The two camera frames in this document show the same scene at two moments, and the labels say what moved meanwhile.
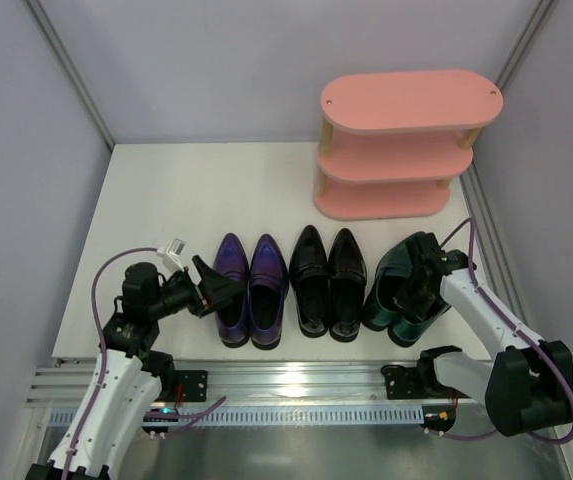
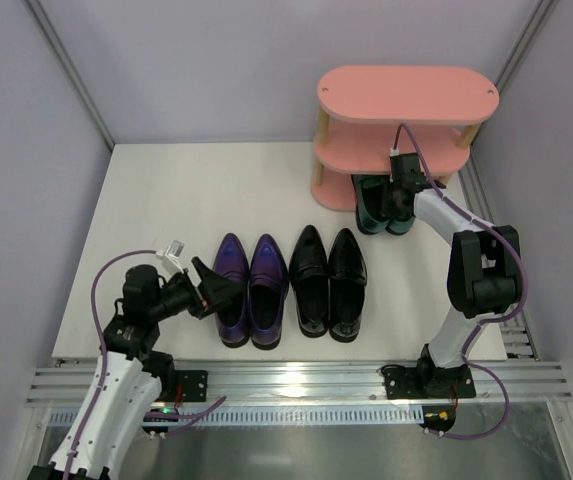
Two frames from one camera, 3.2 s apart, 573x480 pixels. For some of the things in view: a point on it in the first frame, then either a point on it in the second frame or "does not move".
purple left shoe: [233, 321] does not move
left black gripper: [201, 296] does not move
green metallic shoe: [387, 279] to [368, 193]
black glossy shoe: [347, 282] does not move
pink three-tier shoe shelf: [392, 141] does not move
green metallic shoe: [406, 333] to [397, 227]
